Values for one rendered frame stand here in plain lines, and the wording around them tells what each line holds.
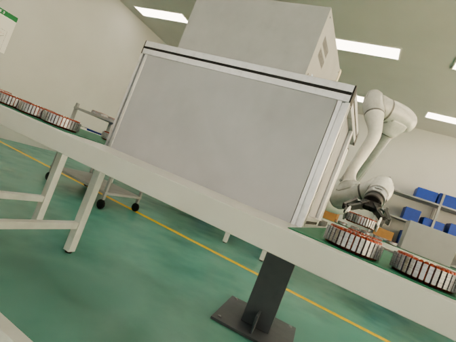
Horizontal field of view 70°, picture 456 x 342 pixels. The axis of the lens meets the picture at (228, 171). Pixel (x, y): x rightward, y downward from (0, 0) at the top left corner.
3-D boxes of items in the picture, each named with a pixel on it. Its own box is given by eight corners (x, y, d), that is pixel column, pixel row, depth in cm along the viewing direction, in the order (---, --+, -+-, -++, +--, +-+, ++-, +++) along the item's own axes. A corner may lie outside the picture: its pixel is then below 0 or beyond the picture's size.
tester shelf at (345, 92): (201, 101, 146) (205, 91, 146) (354, 145, 118) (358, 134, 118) (140, 53, 106) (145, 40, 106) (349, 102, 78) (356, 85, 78)
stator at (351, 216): (346, 220, 129) (349, 211, 129) (375, 231, 124) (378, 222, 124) (342, 218, 119) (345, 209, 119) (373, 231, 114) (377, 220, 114)
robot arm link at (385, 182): (394, 203, 138) (364, 209, 147) (401, 190, 150) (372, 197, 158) (384, 180, 138) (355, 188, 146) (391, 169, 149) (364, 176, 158)
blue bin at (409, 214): (399, 218, 687) (403, 207, 687) (413, 223, 676) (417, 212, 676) (402, 218, 648) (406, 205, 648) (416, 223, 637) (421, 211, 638)
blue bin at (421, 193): (411, 197, 684) (414, 188, 685) (430, 204, 670) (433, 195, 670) (414, 196, 646) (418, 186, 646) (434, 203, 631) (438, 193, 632)
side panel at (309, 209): (307, 224, 104) (343, 131, 104) (316, 228, 103) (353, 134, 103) (290, 222, 78) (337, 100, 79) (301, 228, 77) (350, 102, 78)
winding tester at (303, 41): (223, 95, 139) (240, 51, 139) (321, 122, 121) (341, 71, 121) (175, 49, 103) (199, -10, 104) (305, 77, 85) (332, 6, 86)
